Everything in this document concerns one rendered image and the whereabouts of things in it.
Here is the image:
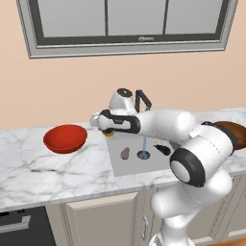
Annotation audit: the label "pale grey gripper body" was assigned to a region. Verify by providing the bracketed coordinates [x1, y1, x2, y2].
[89, 112, 101, 129]

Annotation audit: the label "red bowl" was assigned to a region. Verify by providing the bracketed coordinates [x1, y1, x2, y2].
[42, 124, 88, 155]

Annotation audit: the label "grey sink basin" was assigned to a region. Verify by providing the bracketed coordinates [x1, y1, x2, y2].
[105, 127, 181, 178]

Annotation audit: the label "brown bowl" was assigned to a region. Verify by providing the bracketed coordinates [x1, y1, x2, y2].
[213, 120, 246, 152]

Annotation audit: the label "purple eggplant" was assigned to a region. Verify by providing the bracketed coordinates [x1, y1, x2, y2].
[120, 146, 131, 160]

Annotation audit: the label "blue water stream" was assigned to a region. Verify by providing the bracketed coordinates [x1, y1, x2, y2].
[141, 136, 148, 158]

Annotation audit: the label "dark eggplant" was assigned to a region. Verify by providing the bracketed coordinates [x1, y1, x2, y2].
[153, 143, 173, 158]

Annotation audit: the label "beige cupboard door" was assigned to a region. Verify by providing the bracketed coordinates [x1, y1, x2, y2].
[186, 175, 246, 243]
[64, 191, 142, 246]
[140, 186, 165, 246]

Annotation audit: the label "grey framed window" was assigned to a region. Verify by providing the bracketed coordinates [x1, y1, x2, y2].
[15, 0, 240, 60]

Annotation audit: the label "black dishwasher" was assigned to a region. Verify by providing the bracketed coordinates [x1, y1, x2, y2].
[0, 206, 58, 246]

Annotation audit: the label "silver cupboard handle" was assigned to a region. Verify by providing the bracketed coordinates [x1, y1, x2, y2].
[141, 215, 150, 242]

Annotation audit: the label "silver dishwasher handle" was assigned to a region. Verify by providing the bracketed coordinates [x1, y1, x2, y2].
[0, 214, 32, 234]

